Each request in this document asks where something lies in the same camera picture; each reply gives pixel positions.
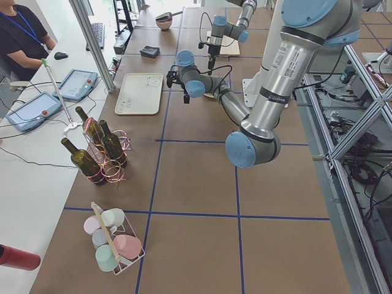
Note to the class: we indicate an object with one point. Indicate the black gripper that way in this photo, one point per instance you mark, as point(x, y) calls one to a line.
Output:
point(212, 51)
point(175, 76)

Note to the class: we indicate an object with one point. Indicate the white round plate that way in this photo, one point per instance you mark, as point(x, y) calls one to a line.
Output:
point(209, 95)

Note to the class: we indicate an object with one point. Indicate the aluminium frame post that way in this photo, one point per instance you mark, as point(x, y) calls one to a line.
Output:
point(83, 20)

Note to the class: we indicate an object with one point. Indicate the copper wire bottle rack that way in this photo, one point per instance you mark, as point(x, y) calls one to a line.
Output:
point(111, 169)

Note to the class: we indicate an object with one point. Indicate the mint green cup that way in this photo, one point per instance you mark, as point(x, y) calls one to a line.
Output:
point(105, 259)

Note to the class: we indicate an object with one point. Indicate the white cup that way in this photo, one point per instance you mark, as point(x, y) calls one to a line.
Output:
point(113, 217)

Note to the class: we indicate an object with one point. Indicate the red thermos bottle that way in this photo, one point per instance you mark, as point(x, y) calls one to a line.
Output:
point(19, 259)

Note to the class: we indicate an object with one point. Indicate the blue teach pendant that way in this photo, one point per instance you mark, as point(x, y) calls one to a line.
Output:
point(34, 112)
point(77, 84)

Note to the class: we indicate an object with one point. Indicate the white wire cup rack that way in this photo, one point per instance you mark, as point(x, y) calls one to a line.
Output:
point(125, 229)

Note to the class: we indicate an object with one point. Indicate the wooden cutting board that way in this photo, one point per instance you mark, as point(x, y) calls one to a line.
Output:
point(227, 45)

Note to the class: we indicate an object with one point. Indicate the pink cup front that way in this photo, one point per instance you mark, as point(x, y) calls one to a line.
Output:
point(128, 246)

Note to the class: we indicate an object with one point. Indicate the light pink cup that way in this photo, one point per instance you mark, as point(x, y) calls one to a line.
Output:
point(91, 225)

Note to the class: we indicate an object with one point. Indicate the wooden rack handle stick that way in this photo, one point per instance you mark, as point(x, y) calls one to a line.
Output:
point(95, 208)

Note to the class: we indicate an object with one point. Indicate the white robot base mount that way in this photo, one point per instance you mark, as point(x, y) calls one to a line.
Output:
point(250, 91)

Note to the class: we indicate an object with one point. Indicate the black computer mouse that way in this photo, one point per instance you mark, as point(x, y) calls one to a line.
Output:
point(60, 55)

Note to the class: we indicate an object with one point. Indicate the person in black shirt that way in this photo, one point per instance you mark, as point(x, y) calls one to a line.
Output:
point(24, 40)

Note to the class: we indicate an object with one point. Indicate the folded grey cloth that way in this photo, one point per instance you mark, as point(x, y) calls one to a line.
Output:
point(150, 52)

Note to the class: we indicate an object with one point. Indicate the pink bowl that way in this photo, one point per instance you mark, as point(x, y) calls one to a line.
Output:
point(164, 23)

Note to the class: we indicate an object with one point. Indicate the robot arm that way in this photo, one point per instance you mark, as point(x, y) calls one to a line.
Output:
point(221, 27)
point(301, 28)

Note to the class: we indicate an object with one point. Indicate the metal rod on stand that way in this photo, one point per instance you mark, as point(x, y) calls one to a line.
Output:
point(72, 124)

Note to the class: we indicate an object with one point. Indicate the dark wine bottle upper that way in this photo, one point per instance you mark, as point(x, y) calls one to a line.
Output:
point(85, 119)

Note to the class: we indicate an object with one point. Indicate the dark wine bottle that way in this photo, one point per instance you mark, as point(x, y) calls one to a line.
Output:
point(85, 162)
point(112, 145)
point(85, 119)

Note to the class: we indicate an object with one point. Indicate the blue teach pendant near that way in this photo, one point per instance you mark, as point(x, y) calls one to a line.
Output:
point(34, 112)

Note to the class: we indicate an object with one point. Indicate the metal spoon in bowl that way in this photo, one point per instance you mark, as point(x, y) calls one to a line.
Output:
point(167, 16)

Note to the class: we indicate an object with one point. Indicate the cream bear serving tray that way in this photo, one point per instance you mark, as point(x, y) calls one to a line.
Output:
point(139, 94)

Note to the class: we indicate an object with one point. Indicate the black keyboard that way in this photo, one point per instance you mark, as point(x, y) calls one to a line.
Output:
point(98, 30)

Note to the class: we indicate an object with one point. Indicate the grey blue cup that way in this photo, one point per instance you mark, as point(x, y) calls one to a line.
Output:
point(99, 238)

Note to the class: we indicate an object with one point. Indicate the blue teach pendant far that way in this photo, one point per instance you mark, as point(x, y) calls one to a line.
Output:
point(77, 84)

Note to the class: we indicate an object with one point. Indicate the dark wine bottle lower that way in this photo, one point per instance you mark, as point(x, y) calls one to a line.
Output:
point(112, 145)

